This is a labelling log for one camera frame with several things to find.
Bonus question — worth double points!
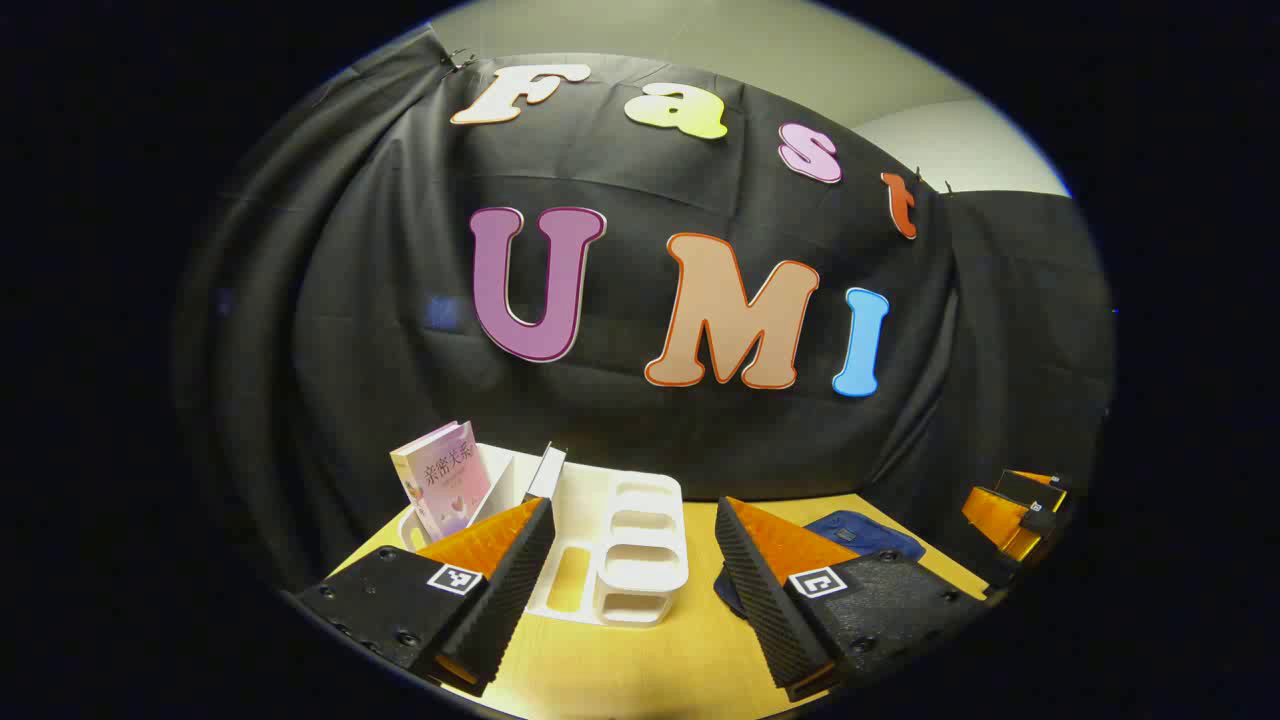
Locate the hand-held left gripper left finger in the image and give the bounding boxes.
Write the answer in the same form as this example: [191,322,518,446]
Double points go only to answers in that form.
[293,495,557,698]

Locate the blue schoolbag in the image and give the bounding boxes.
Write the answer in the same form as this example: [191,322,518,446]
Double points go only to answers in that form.
[714,510,926,621]

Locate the pink book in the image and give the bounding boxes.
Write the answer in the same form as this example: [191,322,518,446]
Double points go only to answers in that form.
[390,420,493,543]

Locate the white plastic bookshelf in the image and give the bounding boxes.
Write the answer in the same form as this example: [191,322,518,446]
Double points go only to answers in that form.
[397,442,691,629]

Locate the grey face cover book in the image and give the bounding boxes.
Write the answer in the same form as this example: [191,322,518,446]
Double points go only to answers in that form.
[522,442,568,506]

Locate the black backdrop cloth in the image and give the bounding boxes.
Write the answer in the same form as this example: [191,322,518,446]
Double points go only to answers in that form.
[170,25,1116,601]

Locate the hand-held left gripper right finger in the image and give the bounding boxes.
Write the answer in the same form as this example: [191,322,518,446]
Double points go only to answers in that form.
[714,495,991,703]

